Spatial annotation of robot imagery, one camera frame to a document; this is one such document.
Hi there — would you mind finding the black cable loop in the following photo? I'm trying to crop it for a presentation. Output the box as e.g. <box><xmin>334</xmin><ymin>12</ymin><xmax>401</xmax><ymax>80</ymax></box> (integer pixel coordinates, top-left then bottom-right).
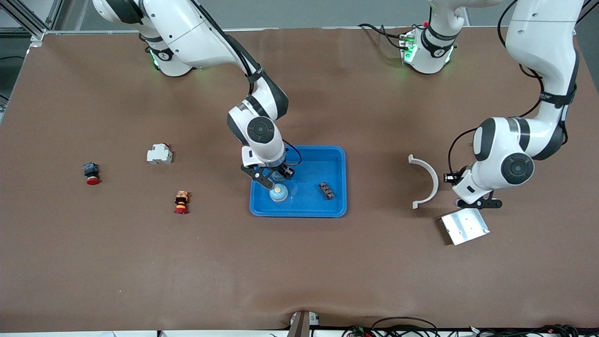
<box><xmin>372</xmin><ymin>317</ymin><xmax>439</xmax><ymax>337</ymax></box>

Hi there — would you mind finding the black cable bundle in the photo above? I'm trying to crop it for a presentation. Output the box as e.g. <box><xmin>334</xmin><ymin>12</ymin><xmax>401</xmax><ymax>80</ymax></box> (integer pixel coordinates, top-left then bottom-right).
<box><xmin>468</xmin><ymin>324</ymin><xmax>599</xmax><ymax>337</ymax></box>

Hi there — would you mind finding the paper table cover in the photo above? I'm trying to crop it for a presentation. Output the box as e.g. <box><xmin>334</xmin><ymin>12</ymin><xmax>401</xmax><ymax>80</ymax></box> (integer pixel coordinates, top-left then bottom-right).
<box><xmin>0</xmin><ymin>26</ymin><xmax>599</xmax><ymax>334</ymax></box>

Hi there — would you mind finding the white circuit breaker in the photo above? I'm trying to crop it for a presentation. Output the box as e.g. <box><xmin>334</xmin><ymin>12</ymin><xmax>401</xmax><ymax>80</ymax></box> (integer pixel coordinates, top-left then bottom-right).
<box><xmin>146</xmin><ymin>143</ymin><xmax>173</xmax><ymax>165</ymax></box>

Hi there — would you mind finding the aluminium frame post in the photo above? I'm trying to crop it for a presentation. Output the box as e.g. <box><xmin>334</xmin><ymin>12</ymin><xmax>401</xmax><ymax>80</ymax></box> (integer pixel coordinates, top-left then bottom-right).
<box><xmin>9</xmin><ymin>0</ymin><xmax>64</xmax><ymax>47</ymax></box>
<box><xmin>579</xmin><ymin>0</ymin><xmax>599</xmax><ymax>24</ymax></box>

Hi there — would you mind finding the silver metal plate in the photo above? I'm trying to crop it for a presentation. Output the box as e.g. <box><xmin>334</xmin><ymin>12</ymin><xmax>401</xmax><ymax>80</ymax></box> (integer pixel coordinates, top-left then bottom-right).
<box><xmin>440</xmin><ymin>207</ymin><xmax>490</xmax><ymax>246</ymax></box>

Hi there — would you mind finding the black left base cable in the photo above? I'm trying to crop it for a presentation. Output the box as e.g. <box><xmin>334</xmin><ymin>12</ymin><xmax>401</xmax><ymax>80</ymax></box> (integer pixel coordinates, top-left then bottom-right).
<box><xmin>358</xmin><ymin>22</ymin><xmax>408</xmax><ymax>51</ymax></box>

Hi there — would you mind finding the black red push button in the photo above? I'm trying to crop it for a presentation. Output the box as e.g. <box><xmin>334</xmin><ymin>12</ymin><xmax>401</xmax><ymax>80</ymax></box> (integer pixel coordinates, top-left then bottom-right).
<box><xmin>83</xmin><ymin>162</ymin><xmax>101</xmax><ymax>186</ymax></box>

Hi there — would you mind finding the white curved bracket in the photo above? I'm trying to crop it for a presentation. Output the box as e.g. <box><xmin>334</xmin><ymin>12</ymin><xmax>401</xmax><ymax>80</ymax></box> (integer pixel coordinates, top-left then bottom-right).
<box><xmin>408</xmin><ymin>154</ymin><xmax>440</xmax><ymax>209</ymax></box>

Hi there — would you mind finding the blue plastic tray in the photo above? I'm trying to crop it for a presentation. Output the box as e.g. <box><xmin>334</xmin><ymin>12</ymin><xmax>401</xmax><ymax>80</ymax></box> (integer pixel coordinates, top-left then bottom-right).
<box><xmin>249</xmin><ymin>145</ymin><xmax>348</xmax><ymax>218</ymax></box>

